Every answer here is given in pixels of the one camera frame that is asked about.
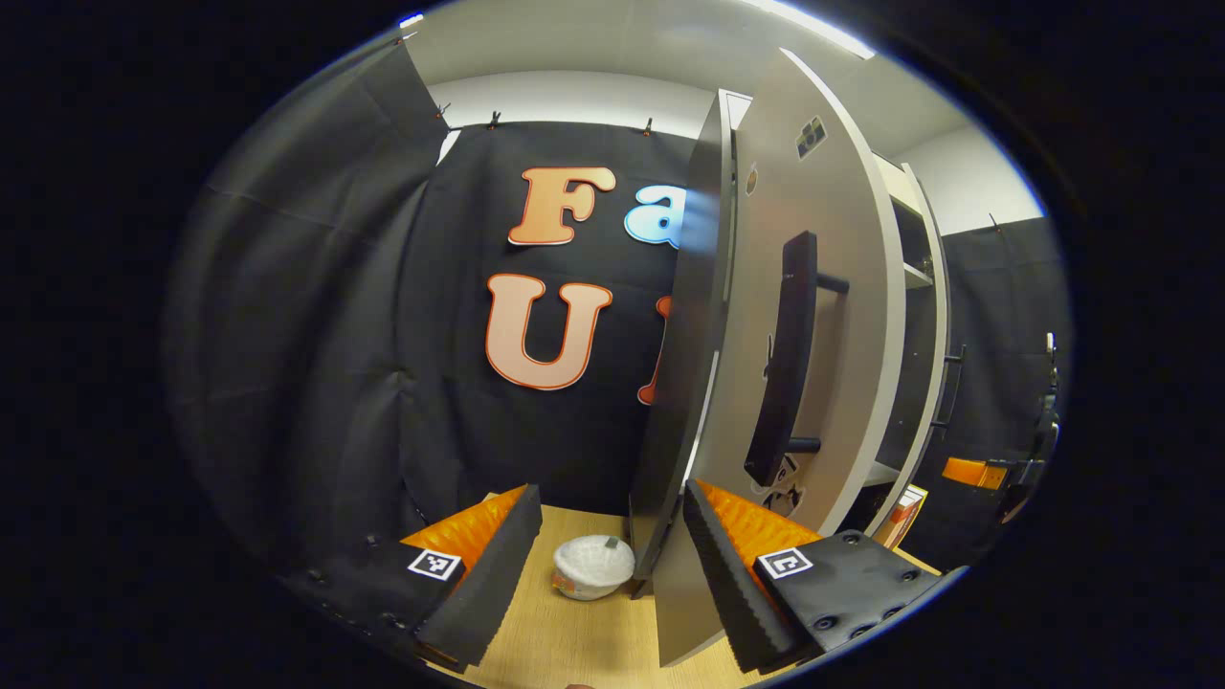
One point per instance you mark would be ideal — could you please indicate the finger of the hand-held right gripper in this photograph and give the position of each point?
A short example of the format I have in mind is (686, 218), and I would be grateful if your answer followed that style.
(971, 474)

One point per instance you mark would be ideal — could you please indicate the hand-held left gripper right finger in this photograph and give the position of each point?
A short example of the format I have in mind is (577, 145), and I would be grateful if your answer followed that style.
(727, 584)

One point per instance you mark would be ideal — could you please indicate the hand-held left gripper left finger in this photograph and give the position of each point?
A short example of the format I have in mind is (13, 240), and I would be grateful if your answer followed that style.
(483, 593)

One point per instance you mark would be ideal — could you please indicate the white shoe cabinet door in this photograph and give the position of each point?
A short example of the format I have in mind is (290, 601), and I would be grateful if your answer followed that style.
(847, 239)
(933, 316)

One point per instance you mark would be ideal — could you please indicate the white shoe cabinet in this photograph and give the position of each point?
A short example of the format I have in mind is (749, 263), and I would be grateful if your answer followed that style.
(694, 316)

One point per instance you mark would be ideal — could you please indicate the orange spine book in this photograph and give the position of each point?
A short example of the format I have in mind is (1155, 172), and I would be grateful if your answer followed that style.
(904, 517)

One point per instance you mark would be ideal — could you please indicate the white lidded bowl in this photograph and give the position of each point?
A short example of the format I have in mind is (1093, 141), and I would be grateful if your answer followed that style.
(593, 566)

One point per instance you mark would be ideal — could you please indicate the black backdrop cloth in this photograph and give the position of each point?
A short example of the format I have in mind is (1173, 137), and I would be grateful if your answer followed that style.
(574, 431)
(287, 316)
(995, 316)

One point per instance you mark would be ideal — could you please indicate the long ceiling light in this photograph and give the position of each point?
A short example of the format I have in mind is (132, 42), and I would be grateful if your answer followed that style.
(813, 27)

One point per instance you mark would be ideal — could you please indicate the short ceiling light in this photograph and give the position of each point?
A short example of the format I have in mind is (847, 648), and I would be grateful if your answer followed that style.
(412, 19)

